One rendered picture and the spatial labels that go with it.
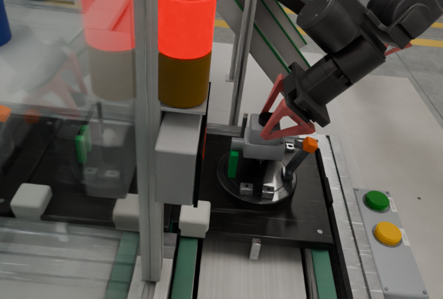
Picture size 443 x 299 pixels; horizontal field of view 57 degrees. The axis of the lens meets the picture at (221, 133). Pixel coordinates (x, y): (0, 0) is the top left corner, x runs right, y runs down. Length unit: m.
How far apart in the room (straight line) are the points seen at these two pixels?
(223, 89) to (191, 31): 0.82
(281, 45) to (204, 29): 0.62
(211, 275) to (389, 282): 0.26
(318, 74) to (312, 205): 0.24
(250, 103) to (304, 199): 0.46
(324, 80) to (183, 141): 0.28
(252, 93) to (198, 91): 0.79
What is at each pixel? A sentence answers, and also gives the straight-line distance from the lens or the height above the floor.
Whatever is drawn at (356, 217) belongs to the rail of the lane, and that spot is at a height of 0.96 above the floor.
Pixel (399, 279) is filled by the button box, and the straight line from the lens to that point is 0.69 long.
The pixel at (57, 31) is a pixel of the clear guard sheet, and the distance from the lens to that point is 0.17.
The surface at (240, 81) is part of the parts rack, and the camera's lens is 0.83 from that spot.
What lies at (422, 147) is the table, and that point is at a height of 0.86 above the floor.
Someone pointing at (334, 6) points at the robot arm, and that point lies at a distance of 0.54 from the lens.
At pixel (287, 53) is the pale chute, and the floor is 1.06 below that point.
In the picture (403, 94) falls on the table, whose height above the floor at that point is 0.86.
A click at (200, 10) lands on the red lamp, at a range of 0.33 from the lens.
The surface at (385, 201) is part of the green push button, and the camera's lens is 0.77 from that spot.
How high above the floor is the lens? 1.48
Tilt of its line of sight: 38 degrees down
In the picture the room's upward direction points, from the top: 7 degrees clockwise
